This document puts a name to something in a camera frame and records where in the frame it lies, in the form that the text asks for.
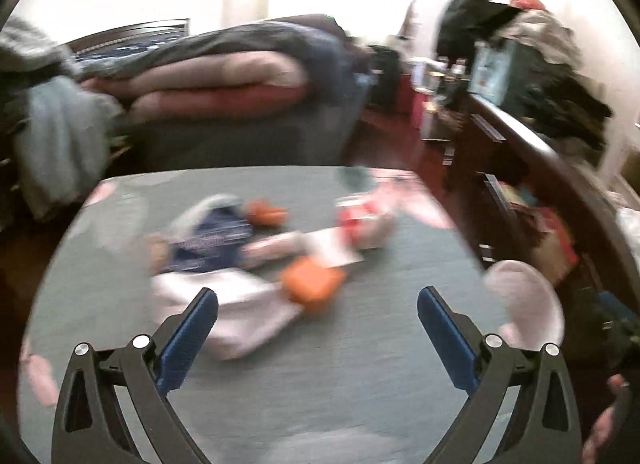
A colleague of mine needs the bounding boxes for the black hanging jacket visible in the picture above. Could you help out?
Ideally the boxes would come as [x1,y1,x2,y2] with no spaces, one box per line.
[436,0,522,61]

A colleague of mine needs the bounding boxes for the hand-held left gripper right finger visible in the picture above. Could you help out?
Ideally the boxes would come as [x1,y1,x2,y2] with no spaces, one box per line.
[417,286,583,464]

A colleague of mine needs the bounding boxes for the small orange wrapper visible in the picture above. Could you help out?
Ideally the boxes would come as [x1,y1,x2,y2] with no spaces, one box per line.
[245,198,290,228]

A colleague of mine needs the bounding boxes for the light blue cloth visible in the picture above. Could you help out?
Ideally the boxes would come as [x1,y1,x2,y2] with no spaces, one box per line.
[14,77,123,219]

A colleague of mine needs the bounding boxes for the dark wooden dresser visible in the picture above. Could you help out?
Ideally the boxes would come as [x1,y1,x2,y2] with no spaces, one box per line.
[425,89,640,375]

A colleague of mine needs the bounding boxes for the beige wrapper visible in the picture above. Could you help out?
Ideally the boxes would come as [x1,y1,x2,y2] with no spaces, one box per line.
[244,231,312,271]

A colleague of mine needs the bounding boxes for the dark wooden headboard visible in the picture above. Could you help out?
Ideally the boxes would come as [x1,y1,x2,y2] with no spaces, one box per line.
[65,18,192,52]

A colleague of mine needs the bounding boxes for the pink folded comforter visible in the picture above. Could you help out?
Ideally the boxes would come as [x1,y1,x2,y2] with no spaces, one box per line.
[80,53,312,121]

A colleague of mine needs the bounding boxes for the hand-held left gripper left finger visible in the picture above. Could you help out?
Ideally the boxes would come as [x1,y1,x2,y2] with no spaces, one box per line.
[51,287,219,464]

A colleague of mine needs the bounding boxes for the grey knitted cloth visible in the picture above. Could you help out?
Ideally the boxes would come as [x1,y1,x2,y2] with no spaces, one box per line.
[0,17,77,82]

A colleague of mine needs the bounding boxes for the white cloth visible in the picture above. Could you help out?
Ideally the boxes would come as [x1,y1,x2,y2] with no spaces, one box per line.
[150,269,306,362]

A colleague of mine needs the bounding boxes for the red and white packet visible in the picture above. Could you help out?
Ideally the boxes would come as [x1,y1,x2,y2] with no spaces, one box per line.
[335,194,401,251]

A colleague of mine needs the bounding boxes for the pile of clothes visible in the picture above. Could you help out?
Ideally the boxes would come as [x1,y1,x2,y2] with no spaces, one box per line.
[500,8,617,167]

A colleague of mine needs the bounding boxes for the blue snack packet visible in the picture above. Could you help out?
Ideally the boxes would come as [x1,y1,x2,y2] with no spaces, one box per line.
[165,193,257,276]

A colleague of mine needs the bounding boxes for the pink white round object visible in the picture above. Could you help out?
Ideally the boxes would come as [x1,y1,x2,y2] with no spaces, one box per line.
[482,260,566,361]

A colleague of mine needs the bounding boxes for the black suitcase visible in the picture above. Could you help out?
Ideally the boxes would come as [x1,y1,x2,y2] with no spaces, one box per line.
[367,44,402,108]

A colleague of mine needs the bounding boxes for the red items in drawer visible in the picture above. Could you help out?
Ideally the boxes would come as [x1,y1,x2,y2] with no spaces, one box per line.
[500,183,582,287]

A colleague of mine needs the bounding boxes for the flat screen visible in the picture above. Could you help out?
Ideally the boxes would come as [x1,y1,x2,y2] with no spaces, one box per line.
[467,38,532,110]

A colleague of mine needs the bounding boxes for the person's right hand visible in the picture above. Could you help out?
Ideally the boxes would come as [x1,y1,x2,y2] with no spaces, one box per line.
[582,373,630,464]

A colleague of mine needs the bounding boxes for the white paper slip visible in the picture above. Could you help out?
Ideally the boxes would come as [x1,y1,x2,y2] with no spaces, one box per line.
[304,228,366,268]

